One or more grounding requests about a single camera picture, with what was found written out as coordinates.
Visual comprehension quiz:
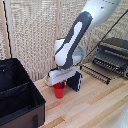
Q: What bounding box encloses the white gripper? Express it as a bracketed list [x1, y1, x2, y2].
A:
[44, 67, 78, 90]

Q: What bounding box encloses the black dish rack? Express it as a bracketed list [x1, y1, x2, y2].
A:
[79, 63, 113, 85]

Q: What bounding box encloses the red plastic cup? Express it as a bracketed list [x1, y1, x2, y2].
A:
[52, 81, 67, 100]

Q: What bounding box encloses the beige woven folding screen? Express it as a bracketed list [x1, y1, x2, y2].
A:
[0, 0, 128, 83]

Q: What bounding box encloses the black fabric storage box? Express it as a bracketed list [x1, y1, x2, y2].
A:
[0, 57, 47, 128]

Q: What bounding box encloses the thin black hanging cord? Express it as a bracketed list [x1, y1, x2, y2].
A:
[2, 0, 13, 60]

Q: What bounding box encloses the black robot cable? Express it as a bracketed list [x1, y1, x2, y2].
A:
[81, 10, 128, 64]

